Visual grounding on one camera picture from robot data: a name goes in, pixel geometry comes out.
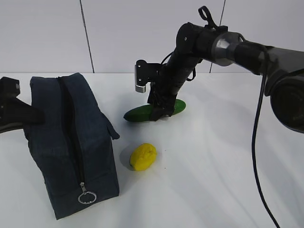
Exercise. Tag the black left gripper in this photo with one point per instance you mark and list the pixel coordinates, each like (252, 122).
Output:
(14, 113)

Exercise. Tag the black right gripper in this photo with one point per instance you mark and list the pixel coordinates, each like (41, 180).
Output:
(170, 78)

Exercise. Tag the green cucumber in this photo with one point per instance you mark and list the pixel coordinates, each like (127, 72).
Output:
(142, 113)

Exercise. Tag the dark blue fabric bag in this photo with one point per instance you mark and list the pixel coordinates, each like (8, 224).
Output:
(73, 147)

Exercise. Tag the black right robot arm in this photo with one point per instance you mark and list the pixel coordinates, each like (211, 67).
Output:
(282, 70)

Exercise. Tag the yellow lemon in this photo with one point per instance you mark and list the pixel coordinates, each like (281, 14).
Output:
(143, 157)

